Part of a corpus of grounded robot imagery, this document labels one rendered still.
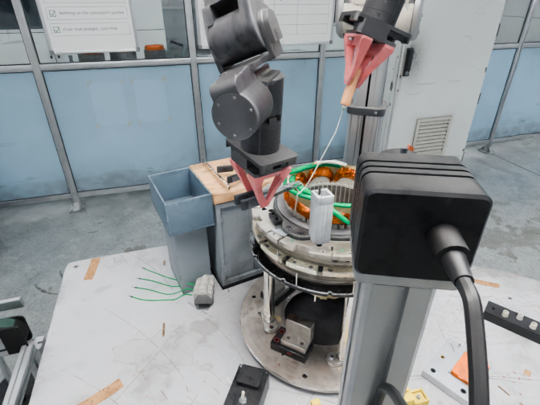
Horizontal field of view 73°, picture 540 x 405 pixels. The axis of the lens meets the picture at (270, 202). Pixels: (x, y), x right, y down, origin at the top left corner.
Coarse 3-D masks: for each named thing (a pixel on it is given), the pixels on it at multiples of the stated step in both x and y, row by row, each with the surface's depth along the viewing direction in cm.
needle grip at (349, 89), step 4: (356, 72) 59; (360, 72) 60; (356, 76) 59; (352, 80) 60; (356, 80) 60; (352, 84) 60; (356, 84) 60; (348, 88) 60; (352, 88) 60; (344, 92) 61; (348, 92) 60; (352, 92) 60; (344, 96) 61; (348, 96) 60; (352, 96) 61; (344, 100) 61; (348, 100) 61; (344, 104) 61; (348, 104) 61
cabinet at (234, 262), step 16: (224, 208) 86; (240, 208) 88; (224, 224) 88; (240, 224) 90; (208, 240) 98; (224, 240) 90; (240, 240) 93; (224, 256) 92; (240, 256) 95; (224, 272) 94; (240, 272) 98; (256, 272) 99; (224, 288) 96
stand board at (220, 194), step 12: (192, 168) 95; (204, 168) 95; (216, 168) 95; (204, 180) 89; (216, 180) 89; (240, 180) 89; (264, 180) 89; (216, 192) 83; (228, 192) 83; (240, 192) 85
